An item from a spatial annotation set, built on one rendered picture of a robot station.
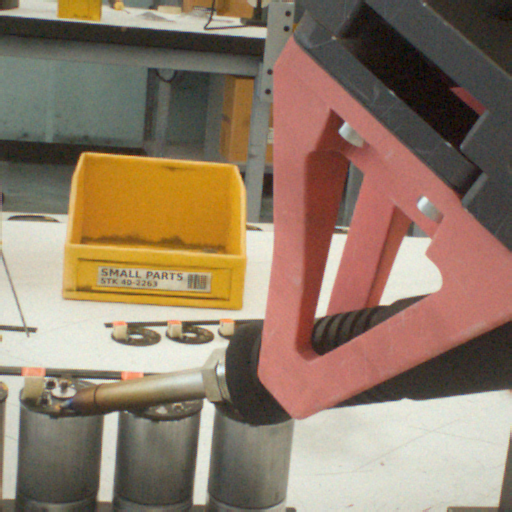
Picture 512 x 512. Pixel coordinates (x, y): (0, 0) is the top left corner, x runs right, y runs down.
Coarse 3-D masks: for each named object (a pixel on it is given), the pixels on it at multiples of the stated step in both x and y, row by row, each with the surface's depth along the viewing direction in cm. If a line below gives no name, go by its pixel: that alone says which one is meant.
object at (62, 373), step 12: (0, 372) 33; (12, 372) 33; (48, 372) 33; (60, 372) 33; (72, 372) 33; (84, 372) 33; (96, 372) 34; (108, 372) 34; (120, 372) 34; (144, 372) 34; (156, 372) 34
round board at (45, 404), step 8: (48, 384) 32; (56, 384) 32; (72, 384) 32; (80, 384) 32; (88, 384) 33; (48, 392) 32; (24, 400) 31; (32, 400) 31; (40, 400) 31; (48, 400) 31; (56, 400) 31; (64, 400) 31; (32, 408) 31; (40, 408) 31; (48, 408) 31; (56, 408) 31; (64, 416) 31
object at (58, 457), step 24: (24, 408) 31; (24, 432) 31; (48, 432) 31; (72, 432) 31; (96, 432) 31; (24, 456) 31; (48, 456) 31; (72, 456) 31; (96, 456) 32; (24, 480) 31; (48, 480) 31; (72, 480) 31; (96, 480) 32; (24, 504) 32; (48, 504) 31; (72, 504) 31; (96, 504) 32
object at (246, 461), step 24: (216, 432) 32; (240, 432) 31; (264, 432) 31; (288, 432) 32; (216, 456) 32; (240, 456) 32; (264, 456) 32; (288, 456) 32; (216, 480) 32; (240, 480) 32; (264, 480) 32; (216, 504) 32; (240, 504) 32; (264, 504) 32
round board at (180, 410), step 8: (200, 400) 32; (144, 408) 31; (152, 408) 31; (168, 408) 31; (176, 408) 31; (184, 408) 32; (192, 408) 32; (200, 408) 32; (144, 416) 31; (152, 416) 31; (160, 416) 31; (168, 416) 31; (176, 416) 31; (184, 416) 31
